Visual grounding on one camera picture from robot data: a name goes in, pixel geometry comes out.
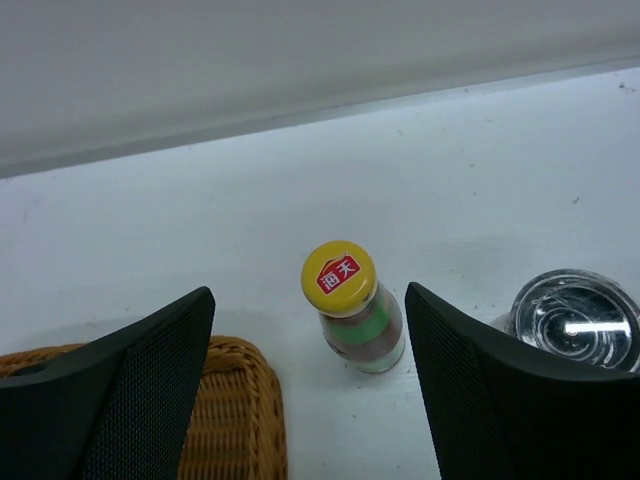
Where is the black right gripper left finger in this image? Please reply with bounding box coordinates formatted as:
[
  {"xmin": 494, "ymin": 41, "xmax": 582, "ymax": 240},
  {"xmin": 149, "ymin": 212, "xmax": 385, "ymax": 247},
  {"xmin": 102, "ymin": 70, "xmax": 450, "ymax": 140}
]
[{"xmin": 1, "ymin": 287, "xmax": 215, "ymax": 479}]

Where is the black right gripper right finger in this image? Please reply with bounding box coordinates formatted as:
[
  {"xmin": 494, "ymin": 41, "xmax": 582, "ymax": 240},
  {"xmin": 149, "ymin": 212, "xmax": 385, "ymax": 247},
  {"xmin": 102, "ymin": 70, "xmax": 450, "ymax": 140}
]
[{"xmin": 405, "ymin": 282, "xmax": 639, "ymax": 479}]

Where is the black top salt grinder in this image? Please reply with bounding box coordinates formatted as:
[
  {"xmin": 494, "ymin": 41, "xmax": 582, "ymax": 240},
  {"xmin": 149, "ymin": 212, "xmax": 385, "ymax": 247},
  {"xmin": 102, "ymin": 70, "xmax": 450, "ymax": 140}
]
[{"xmin": 491, "ymin": 269, "xmax": 639, "ymax": 373}]

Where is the yellow cap green label bottle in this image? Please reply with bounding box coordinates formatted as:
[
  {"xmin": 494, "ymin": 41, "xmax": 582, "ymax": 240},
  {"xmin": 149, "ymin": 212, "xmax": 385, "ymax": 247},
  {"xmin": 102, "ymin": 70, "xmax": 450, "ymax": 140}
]
[{"xmin": 300, "ymin": 240, "xmax": 405, "ymax": 374}]

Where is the brown wicker divided basket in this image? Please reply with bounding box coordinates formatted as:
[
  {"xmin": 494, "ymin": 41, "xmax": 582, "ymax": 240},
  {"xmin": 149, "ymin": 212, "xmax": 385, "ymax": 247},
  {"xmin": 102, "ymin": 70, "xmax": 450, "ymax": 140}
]
[{"xmin": 0, "ymin": 335, "xmax": 289, "ymax": 480}]

